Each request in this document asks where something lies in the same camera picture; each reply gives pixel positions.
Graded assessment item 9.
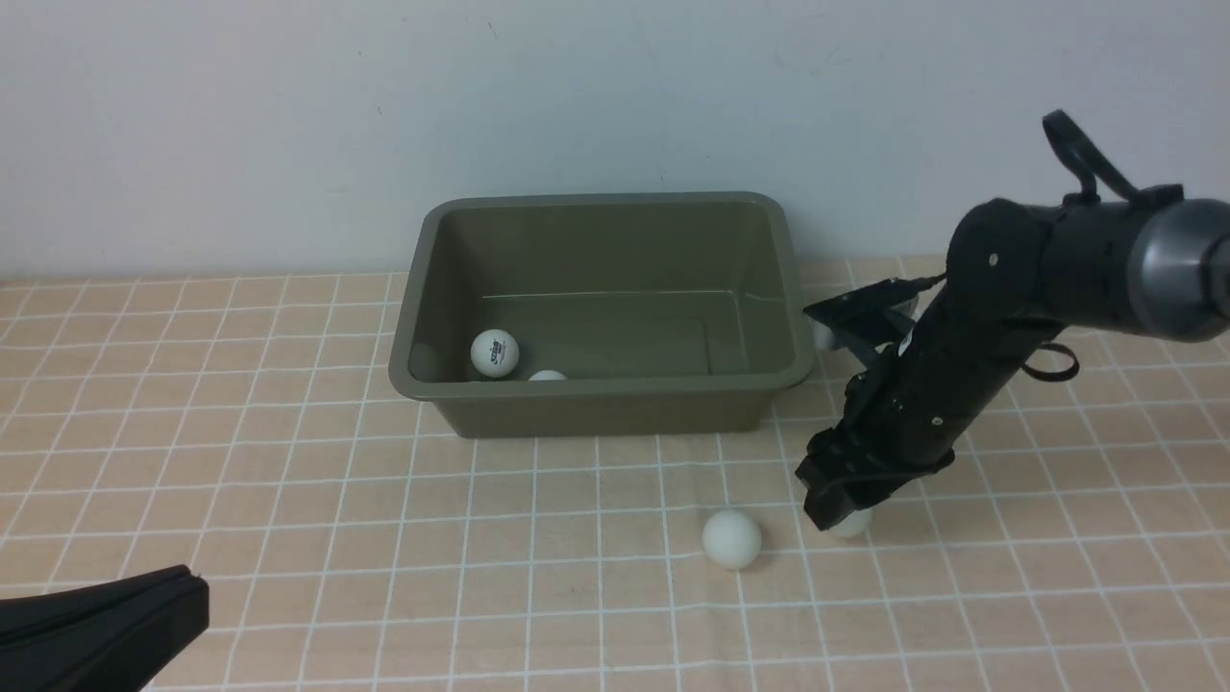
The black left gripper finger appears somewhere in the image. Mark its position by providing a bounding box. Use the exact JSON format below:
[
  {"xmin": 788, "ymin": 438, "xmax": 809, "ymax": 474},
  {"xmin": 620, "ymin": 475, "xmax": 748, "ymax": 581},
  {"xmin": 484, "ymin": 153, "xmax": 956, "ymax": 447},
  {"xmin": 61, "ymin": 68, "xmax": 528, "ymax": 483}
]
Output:
[{"xmin": 1, "ymin": 565, "xmax": 210, "ymax": 691}]

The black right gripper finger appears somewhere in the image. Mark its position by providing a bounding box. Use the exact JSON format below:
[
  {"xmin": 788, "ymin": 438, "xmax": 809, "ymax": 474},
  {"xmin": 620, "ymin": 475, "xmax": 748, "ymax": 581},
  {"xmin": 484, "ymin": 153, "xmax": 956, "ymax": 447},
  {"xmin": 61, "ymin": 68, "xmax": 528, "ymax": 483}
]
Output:
[
  {"xmin": 803, "ymin": 470, "xmax": 920, "ymax": 531},
  {"xmin": 796, "ymin": 438, "xmax": 866, "ymax": 501}
]

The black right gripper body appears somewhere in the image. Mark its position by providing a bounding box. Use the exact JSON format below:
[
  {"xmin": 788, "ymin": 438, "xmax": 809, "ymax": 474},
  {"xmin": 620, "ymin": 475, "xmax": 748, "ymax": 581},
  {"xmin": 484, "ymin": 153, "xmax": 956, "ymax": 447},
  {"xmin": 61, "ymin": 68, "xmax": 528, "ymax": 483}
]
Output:
[{"xmin": 813, "ymin": 200, "xmax": 1061, "ymax": 477}]

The white ping-pong ball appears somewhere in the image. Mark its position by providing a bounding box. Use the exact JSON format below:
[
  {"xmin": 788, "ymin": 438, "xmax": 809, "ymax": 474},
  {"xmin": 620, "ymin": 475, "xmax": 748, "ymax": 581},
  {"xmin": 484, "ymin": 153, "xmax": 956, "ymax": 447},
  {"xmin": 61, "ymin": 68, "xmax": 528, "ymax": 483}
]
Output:
[
  {"xmin": 827, "ymin": 508, "xmax": 873, "ymax": 540},
  {"xmin": 529, "ymin": 369, "xmax": 567, "ymax": 382},
  {"xmin": 811, "ymin": 321, "xmax": 838, "ymax": 352},
  {"xmin": 701, "ymin": 508, "xmax": 763, "ymax": 572},
  {"xmin": 469, "ymin": 329, "xmax": 520, "ymax": 380}
]

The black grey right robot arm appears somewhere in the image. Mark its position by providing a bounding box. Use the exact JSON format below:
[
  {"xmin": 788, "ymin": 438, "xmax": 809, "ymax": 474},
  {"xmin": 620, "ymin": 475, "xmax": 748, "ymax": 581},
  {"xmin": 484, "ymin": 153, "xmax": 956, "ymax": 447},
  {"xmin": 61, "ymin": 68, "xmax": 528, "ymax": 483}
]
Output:
[{"xmin": 796, "ymin": 109, "xmax": 1229, "ymax": 531}]

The checkered peach tablecloth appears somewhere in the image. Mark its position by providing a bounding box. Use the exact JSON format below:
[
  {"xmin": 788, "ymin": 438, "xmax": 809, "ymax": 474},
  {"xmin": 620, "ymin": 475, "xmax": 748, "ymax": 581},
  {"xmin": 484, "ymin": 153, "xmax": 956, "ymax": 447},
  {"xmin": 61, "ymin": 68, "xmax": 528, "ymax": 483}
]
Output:
[{"xmin": 1, "ymin": 273, "xmax": 1229, "ymax": 691}]

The olive green plastic bin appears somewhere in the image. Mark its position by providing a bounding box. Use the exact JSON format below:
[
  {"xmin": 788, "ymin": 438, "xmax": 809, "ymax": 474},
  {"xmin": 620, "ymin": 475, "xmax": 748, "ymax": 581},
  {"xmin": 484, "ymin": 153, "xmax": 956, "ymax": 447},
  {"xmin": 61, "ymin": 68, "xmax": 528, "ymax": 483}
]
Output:
[{"xmin": 387, "ymin": 191, "xmax": 815, "ymax": 438}]

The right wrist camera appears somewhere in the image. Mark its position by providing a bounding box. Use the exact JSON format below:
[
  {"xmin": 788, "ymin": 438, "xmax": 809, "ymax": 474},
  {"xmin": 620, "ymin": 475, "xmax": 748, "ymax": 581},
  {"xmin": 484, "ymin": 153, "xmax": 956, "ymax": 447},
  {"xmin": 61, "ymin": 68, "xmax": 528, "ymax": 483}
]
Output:
[{"xmin": 802, "ymin": 279, "xmax": 935, "ymax": 366}]

